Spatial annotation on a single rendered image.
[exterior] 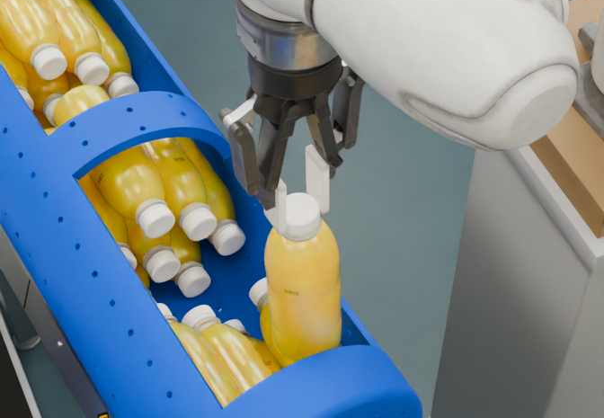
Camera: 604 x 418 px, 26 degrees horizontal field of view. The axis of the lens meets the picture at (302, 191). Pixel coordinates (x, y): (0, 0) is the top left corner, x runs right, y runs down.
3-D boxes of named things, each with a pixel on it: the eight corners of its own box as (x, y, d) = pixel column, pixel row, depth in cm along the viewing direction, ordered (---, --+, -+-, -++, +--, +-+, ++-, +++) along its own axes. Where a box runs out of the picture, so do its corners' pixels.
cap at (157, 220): (171, 199, 149) (178, 209, 149) (159, 223, 152) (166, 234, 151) (142, 201, 147) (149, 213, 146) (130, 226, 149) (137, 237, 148)
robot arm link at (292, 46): (210, -34, 98) (215, 22, 103) (272, 41, 93) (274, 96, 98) (314, -77, 101) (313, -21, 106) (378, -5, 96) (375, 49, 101)
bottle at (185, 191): (137, 134, 169) (208, 235, 159) (90, 138, 164) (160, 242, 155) (155, 92, 165) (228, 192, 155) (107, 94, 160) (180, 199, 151)
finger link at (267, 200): (275, 172, 112) (245, 186, 111) (276, 207, 116) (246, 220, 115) (267, 160, 113) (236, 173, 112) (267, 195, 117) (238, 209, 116)
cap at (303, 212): (285, 203, 123) (284, 191, 121) (325, 211, 122) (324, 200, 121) (272, 235, 120) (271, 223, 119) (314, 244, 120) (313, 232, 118)
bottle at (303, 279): (284, 298, 138) (274, 186, 124) (349, 313, 137) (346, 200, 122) (264, 353, 134) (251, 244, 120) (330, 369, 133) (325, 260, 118)
